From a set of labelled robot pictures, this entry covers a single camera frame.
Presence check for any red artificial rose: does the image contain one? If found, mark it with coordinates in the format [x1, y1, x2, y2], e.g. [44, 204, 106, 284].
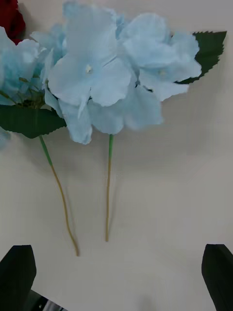
[0, 0, 26, 46]

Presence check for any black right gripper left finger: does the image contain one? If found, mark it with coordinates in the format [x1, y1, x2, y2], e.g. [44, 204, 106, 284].
[0, 244, 37, 311]

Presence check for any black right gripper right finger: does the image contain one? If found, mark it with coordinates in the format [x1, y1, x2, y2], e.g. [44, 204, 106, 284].
[201, 243, 233, 311]

